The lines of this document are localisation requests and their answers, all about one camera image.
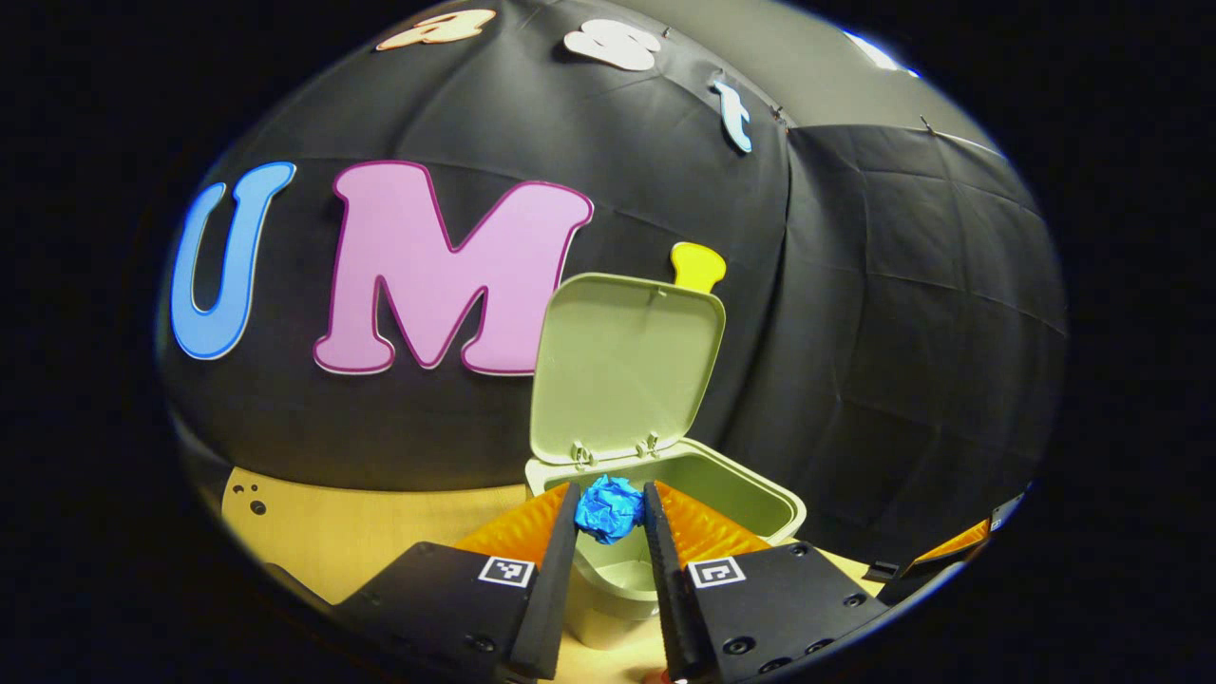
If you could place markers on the small black clamp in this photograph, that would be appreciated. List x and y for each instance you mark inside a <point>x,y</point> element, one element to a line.
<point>779,116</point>
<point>926,123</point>

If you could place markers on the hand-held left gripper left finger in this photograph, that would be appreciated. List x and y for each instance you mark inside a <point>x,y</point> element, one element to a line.
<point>556,589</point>

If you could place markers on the black backdrop cloth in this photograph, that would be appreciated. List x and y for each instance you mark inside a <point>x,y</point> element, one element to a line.
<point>855,332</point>

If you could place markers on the pale green desktop garbage bin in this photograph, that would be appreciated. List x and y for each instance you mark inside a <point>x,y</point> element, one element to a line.
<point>622,361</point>

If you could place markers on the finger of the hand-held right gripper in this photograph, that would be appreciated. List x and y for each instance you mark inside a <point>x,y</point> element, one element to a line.
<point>950,548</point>

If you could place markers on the blue paper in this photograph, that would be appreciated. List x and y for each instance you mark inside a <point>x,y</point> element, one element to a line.
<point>608,508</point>

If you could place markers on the wooden desktop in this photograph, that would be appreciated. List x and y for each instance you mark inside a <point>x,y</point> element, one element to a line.
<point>380,522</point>

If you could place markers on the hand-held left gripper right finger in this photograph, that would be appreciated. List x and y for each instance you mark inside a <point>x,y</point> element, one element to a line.
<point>670,589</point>

